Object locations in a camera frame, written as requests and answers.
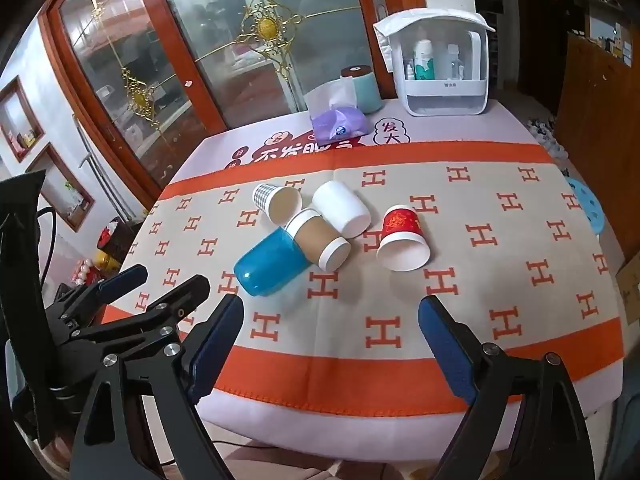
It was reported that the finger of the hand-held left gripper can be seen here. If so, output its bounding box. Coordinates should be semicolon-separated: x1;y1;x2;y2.
47;263;150;331
55;274;212;362

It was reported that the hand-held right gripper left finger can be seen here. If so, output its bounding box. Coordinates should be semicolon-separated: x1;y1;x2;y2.
69;294;245;480

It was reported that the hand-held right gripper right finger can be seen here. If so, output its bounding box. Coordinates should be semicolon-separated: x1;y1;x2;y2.
419;294;597;480

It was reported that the blue plastic cup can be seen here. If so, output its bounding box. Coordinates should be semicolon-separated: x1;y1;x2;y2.
233;226;311;300

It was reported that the checked paper cup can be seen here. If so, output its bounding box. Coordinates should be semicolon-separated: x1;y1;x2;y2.
252;183;304;225

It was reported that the red paper cup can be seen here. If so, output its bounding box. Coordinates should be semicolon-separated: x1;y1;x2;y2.
375;204;431;273

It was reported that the brown sleeved white cup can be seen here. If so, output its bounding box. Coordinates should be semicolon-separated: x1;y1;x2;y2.
284;208;351;270

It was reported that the plain white cup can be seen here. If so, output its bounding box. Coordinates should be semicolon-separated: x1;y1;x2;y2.
312;180;372;240

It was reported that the orange patterned blanket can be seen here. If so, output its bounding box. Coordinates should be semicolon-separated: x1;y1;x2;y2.
97;142;627;412

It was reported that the cardboard box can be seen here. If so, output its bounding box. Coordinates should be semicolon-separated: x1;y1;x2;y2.
613;254;640;312

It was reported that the blue plastic stool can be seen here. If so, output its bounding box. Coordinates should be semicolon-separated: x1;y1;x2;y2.
563;175;606;237

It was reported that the purple tissue pack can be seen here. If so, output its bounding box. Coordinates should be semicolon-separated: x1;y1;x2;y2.
305;80;370;142

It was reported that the pink printed tablecloth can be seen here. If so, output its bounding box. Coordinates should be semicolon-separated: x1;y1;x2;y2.
90;96;630;463

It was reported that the wooden glass door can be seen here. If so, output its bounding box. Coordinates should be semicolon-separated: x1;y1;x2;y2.
39;0;427;202

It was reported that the white cosmetic organizer box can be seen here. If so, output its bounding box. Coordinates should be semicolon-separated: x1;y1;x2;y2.
372;8;497;118

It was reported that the teal canister brown lid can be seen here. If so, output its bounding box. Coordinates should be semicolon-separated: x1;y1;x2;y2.
340;64;384;115

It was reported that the brown wooden cabinet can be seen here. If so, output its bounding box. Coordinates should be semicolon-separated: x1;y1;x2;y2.
552;30;640;242

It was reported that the clear plastic bottle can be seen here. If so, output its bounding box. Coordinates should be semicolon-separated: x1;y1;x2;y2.
442;43;464;79

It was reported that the teal white bottle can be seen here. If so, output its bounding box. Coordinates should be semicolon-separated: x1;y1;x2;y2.
413;39;435;81

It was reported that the white bead string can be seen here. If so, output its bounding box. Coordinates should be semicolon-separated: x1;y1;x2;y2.
74;258;104;287

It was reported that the black cable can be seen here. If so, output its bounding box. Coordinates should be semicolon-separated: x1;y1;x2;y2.
36;206;60;283

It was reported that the wooden framed wall niche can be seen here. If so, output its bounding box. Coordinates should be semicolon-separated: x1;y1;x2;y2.
27;142;96;234
0;75;46;164

